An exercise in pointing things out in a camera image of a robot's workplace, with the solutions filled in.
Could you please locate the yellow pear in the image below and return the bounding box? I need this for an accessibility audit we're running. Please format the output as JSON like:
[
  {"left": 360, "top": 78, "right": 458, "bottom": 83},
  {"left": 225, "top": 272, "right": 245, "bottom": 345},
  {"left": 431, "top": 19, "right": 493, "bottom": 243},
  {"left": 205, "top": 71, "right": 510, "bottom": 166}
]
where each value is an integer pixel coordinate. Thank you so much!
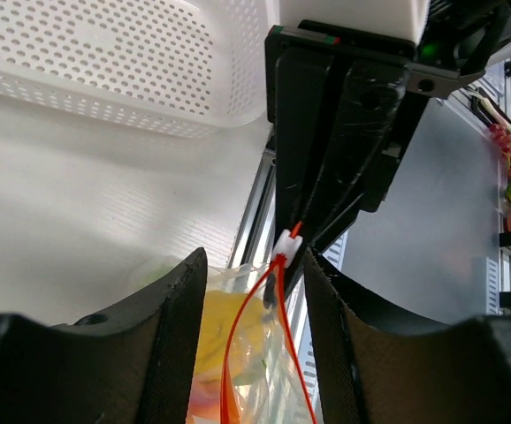
[{"left": 194, "top": 290, "right": 269, "bottom": 382}]

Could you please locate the white slotted cable duct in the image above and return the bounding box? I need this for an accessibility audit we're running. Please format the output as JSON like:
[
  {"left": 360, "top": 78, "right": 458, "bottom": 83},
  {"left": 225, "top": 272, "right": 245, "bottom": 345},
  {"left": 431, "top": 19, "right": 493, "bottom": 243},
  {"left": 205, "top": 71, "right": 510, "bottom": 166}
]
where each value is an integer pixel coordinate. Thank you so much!
[{"left": 323, "top": 231, "right": 347, "bottom": 270}]

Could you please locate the orange peach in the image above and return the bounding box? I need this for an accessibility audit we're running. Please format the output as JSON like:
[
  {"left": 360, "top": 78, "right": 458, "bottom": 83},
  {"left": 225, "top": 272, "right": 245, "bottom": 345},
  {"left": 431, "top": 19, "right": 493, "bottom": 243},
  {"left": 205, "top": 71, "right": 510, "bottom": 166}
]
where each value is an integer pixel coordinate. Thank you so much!
[{"left": 186, "top": 381, "right": 220, "bottom": 423}]

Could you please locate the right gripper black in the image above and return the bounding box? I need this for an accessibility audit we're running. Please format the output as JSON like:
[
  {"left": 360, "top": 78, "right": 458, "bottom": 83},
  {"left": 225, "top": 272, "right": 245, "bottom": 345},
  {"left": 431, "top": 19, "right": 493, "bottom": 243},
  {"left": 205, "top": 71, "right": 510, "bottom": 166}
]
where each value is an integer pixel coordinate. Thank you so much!
[{"left": 263, "top": 19, "right": 464, "bottom": 297}]

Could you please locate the white perforated basket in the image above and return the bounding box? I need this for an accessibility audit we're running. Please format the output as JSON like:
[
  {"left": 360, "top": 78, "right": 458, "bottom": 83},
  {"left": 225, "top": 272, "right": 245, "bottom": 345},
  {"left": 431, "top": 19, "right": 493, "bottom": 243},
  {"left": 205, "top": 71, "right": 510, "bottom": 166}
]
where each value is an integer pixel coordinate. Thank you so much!
[{"left": 0, "top": 0, "right": 270, "bottom": 138}]

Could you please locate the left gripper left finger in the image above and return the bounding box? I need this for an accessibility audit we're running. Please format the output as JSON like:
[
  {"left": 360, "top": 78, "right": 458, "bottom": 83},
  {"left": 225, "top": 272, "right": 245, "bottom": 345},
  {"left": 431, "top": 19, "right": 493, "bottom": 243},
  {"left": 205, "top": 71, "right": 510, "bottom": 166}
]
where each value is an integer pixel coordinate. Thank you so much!
[{"left": 0, "top": 248, "right": 208, "bottom": 423}]

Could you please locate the clear zip top bag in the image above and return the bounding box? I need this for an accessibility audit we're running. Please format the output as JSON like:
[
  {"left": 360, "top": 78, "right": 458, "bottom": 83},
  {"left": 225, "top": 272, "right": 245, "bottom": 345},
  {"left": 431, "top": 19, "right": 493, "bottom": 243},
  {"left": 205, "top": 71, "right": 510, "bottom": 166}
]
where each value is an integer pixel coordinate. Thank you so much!
[{"left": 186, "top": 226, "right": 317, "bottom": 423}]

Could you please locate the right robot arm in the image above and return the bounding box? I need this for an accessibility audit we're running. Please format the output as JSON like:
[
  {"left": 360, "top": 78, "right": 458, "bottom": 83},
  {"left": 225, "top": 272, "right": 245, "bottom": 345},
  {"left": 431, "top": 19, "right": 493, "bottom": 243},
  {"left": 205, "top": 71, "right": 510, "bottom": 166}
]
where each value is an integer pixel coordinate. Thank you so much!
[{"left": 264, "top": 1, "right": 511, "bottom": 252}]

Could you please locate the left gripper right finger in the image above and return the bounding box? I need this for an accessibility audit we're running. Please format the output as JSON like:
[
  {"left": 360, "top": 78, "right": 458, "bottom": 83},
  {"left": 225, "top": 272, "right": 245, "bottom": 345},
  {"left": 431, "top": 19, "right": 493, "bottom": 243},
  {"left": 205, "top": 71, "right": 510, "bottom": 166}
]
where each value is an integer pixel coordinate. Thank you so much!
[{"left": 303, "top": 250, "right": 511, "bottom": 423}]

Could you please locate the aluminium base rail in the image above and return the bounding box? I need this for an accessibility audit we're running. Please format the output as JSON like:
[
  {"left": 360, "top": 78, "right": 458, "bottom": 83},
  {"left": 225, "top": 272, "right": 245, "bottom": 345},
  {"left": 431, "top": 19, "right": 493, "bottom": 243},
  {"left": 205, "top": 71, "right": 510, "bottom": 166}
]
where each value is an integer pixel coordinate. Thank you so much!
[{"left": 226, "top": 136, "right": 317, "bottom": 423}]

